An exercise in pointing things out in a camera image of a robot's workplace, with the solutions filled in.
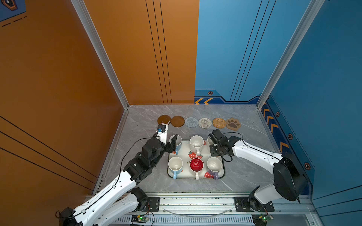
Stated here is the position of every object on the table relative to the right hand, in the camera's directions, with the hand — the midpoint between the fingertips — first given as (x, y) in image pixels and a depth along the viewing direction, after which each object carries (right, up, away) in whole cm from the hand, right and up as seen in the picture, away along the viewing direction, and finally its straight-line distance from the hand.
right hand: (212, 151), depth 87 cm
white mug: (-4, +9, -16) cm, 18 cm away
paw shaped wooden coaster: (+21, +16, +21) cm, 34 cm away
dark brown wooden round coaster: (-34, +20, +25) cm, 47 cm away
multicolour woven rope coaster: (-2, +17, +21) cm, 27 cm away
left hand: (-24, +13, -15) cm, 32 cm away
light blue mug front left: (-23, -7, -3) cm, 24 cm away
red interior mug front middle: (-10, -8, -2) cm, 13 cm away
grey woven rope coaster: (-12, +18, +21) cm, 30 cm away
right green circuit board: (+22, -31, -17) cm, 41 cm away
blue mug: (-21, +5, -2) cm, 22 cm away
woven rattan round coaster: (+10, +17, +21) cm, 29 cm away
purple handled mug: (+1, -8, -1) cm, 8 cm away
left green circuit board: (-40, -31, -17) cm, 53 cm away
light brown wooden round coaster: (-23, +18, +22) cm, 37 cm away
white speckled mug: (-9, +4, +7) cm, 12 cm away
